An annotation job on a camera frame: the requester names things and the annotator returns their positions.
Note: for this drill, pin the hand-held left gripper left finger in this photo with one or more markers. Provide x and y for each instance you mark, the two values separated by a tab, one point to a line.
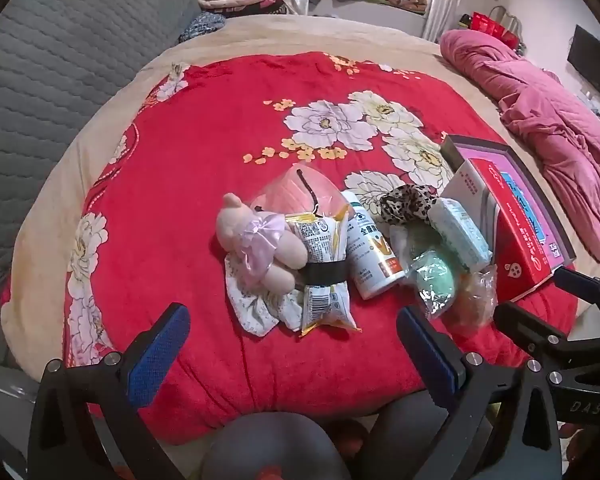
160	355

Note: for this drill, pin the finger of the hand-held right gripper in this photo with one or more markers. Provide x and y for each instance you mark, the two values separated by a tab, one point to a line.
585	285
525	325

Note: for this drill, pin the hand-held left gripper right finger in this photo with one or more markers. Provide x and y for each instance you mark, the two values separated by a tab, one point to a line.
430	355

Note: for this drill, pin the red cardboard box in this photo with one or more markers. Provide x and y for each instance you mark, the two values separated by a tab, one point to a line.
520	240

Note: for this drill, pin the white floral scrunchie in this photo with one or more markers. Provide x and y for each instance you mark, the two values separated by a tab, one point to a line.
252	305

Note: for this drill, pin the pink face mask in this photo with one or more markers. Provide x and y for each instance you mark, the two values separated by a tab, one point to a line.
290	190

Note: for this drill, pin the small clear plastic bag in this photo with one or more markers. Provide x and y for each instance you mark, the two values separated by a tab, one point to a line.
472	300

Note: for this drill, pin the green puff in clear bag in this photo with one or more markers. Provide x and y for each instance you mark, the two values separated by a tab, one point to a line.
435	275

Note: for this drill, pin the dark framed pink picture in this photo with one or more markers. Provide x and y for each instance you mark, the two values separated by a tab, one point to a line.
540	195

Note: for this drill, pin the white tissue pack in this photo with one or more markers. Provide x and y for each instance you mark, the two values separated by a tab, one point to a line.
460	232

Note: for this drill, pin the yellow snack packet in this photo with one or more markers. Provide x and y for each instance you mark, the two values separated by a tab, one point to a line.
325	305

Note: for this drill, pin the white supplement bottle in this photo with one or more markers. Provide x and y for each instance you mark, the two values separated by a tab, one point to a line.
370	255

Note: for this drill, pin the black elastic band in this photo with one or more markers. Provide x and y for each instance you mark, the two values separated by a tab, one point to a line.
325	273

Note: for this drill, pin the beige plush toy pink dress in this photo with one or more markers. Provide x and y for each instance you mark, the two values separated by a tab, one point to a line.
240	230

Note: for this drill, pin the leopard print scrunchie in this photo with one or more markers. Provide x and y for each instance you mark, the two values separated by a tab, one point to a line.
405	205

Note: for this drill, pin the pink quilt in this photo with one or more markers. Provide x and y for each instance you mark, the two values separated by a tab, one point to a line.
545	125

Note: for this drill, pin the red floral blanket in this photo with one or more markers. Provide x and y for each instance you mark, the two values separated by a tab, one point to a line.
180	185

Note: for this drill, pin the red bags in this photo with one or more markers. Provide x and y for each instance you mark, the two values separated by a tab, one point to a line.
485	22

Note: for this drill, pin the grey quilted headboard cover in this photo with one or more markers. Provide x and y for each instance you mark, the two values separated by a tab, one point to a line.
55	85

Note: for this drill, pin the dark patterned cloth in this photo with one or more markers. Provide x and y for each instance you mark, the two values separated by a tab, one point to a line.
202	25

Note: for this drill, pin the black wall television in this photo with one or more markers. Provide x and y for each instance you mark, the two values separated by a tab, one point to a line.
592	65

